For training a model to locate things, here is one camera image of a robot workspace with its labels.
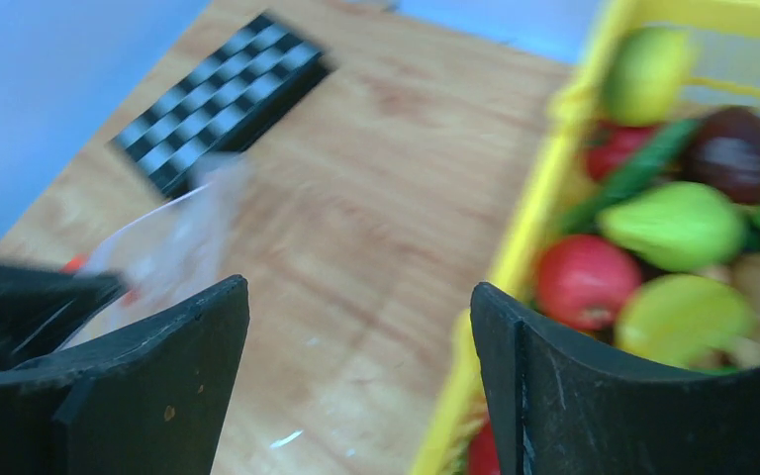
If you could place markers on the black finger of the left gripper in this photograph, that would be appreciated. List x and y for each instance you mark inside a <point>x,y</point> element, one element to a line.
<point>41,308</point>

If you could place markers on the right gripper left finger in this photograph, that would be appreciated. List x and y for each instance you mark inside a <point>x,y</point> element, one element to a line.
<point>149,398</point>

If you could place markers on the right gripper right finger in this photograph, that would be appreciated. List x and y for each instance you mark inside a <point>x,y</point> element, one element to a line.
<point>561,402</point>

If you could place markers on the clear zip top bag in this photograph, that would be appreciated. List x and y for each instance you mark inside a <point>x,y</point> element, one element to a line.
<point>172,252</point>

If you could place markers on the long green cucumber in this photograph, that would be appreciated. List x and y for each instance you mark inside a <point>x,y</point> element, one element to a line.
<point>633,176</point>

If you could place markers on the orange flat block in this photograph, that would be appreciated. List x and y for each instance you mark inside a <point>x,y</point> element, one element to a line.
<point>75,264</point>

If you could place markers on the red tomato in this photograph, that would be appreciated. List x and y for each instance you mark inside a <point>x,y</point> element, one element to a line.
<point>482,457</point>

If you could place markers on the red apple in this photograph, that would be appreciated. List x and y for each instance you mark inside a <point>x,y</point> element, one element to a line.
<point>583,281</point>

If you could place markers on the green pear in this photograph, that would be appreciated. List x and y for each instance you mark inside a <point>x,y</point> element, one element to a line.
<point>678,226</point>

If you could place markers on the dark purple fruit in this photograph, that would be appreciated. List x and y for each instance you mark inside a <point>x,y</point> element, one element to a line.
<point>724,153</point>

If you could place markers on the black white chessboard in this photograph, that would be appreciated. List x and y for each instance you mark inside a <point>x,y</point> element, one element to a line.
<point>226,103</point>

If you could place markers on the yellow green mango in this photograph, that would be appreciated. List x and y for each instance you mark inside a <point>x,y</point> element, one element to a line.
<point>647,73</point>

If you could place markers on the yellow plastic basket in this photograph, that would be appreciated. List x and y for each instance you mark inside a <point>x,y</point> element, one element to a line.
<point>730,34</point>

